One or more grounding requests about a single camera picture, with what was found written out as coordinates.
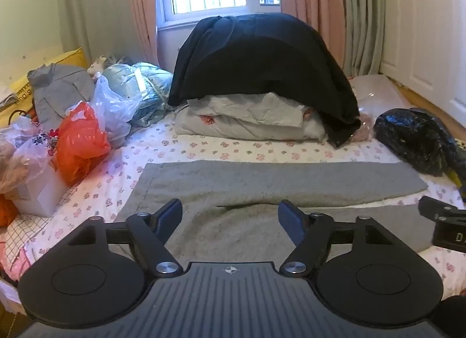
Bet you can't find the grid pattern white cloth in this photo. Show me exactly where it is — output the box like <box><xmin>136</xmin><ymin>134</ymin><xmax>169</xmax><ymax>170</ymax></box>
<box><xmin>0</xmin><ymin>189</ymin><xmax>79</xmax><ymax>282</ymax></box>

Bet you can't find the grey garment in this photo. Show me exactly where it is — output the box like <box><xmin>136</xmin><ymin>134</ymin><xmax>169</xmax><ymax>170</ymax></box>
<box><xmin>28</xmin><ymin>63</ymin><xmax>96</xmax><ymax>132</ymax></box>

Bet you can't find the yellow bag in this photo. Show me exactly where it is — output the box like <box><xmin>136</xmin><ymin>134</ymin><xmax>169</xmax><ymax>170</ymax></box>
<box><xmin>441</xmin><ymin>138</ymin><xmax>466</xmax><ymax>202</ymax></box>

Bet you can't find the grey-green curtain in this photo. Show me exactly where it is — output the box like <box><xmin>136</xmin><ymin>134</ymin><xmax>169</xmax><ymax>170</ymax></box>
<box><xmin>57</xmin><ymin>0</ymin><xmax>151</xmax><ymax>71</ymax></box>
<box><xmin>335</xmin><ymin>0</ymin><xmax>387</xmax><ymax>77</ymax></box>

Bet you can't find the white folded quilt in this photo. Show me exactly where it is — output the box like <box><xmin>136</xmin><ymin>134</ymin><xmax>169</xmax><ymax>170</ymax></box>
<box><xmin>174</xmin><ymin>92</ymin><xmax>328</xmax><ymax>143</ymax></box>

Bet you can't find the black plastic bag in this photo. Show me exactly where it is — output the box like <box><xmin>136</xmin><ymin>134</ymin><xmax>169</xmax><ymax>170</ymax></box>
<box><xmin>374</xmin><ymin>108</ymin><xmax>460</xmax><ymax>177</ymax></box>

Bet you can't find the white box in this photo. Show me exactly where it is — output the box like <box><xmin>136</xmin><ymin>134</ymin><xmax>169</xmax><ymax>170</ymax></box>
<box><xmin>6</xmin><ymin>166</ymin><xmax>68</xmax><ymax>217</ymax></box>

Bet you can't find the floral bed sheet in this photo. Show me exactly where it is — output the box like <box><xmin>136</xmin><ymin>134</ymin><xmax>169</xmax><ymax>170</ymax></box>
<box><xmin>0</xmin><ymin>109</ymin><xmax>466</xmax><ymax>298</ymax></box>

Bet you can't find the black cloth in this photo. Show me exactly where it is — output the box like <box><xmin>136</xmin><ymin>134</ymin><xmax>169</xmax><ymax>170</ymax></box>
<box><xmin>168</xmin><ymin>13</ymin><xmax>362</xmax><ymax>148</ymax></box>

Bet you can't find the light blue wrapped bundle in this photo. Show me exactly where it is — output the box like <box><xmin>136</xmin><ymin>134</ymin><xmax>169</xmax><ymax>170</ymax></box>
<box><xmin>102</xmin><ymin>62</ymin><xmax>174</xmax><ymax>128</ymax></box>

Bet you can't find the orange plastic bag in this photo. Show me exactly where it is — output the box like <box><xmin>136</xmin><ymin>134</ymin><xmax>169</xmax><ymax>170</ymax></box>
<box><xmin>54</xmin><ymin>102</ymin><xmax>112</xmax><ymax>186</ymax></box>

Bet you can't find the clear bag of clutter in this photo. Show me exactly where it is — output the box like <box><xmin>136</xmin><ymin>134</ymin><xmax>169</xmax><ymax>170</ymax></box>
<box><xmin>0</xmin><ymin>116</ymin><xmax>57</xmax><ymax>194</ymax></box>

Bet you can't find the clear plastic sheet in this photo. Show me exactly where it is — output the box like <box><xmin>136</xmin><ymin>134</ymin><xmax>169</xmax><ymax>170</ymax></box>
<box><xmin>347</xmin><ymin>75</ymin><xmax>416</xmax><ymax>122</ymax></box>

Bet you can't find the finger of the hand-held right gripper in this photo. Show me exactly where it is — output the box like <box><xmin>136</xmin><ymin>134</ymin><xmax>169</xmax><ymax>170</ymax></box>
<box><xmin>418</xmin><ymin>196</ymin><xmax>466</xmax><ymax>223</ymax></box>

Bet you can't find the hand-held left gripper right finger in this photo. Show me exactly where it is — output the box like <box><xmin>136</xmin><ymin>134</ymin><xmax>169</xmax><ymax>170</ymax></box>
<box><xmin>278</xmin><ymin>200</ymin><xmax>396</xmax><ymax>277</ymax></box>

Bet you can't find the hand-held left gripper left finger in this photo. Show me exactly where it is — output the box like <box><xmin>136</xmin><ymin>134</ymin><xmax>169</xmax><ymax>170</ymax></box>
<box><xmin>67</xmin><ymin>199</ymin><xmax>183</xmax><ymax>277</ymax></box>

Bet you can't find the white closet door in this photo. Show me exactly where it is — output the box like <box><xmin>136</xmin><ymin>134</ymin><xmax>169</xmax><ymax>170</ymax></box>
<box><xmin>379</xmin><ymin>0</ymin><xmax>466</xmax><ymax>137</ymax></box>

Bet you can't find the clear white plastic bag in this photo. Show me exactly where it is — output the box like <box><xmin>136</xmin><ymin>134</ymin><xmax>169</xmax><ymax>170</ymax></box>
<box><xmin>89</xmin><ymin>72</ymin><xmax>142</xmax><ymax>148</ymax></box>

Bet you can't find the small plush toy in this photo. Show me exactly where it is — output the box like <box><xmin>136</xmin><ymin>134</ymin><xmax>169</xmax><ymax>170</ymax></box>
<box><xmin>87</xmin><ymin>55</ymin><xmax>110</xmax><ymax>77</ymax></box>

